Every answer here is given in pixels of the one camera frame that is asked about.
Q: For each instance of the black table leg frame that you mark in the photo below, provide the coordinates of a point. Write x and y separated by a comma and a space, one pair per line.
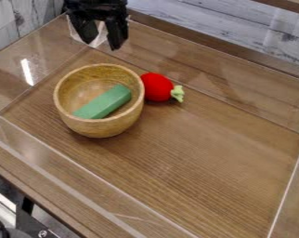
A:
19, 225

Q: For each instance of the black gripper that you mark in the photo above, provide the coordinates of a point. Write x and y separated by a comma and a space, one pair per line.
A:
83, 11

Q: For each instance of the clear acrylic corner bracket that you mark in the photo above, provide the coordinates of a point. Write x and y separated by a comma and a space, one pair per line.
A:
98, 35

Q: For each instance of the red plush strawberry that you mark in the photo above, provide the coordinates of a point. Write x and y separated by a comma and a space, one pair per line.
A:
161, 89

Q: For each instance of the clear acrylic wall panel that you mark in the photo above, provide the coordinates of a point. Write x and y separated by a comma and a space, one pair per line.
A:
96, 209

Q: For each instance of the green foam block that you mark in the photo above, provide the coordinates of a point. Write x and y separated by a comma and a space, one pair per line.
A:
106, 103

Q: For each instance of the wooden brown bowl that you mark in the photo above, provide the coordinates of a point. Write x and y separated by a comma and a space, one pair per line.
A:
84, 84

